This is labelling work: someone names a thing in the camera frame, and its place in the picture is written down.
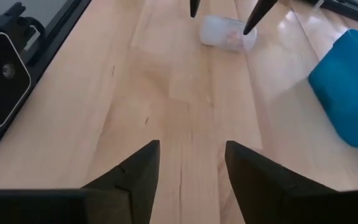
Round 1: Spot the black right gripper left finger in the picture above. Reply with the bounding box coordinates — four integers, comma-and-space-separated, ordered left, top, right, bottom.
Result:
84, 139, 162, 224

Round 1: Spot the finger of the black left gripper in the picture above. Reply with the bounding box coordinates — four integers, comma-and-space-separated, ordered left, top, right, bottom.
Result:
190, 0, 202, 19
242, 0, 279, 36

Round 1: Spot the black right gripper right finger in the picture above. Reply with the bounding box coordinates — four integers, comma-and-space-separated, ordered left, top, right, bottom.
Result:
224, 140, 336, 224

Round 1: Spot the teal plastic bin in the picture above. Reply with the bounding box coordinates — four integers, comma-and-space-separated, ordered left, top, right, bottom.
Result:
307, 28, 358, 150

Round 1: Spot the black camera cable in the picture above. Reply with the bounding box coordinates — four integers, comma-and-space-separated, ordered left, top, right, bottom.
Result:
22, 16, 48, 67

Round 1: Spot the black depth camera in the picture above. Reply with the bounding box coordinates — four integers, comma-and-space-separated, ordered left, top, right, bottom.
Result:
0, 1, 32, 134

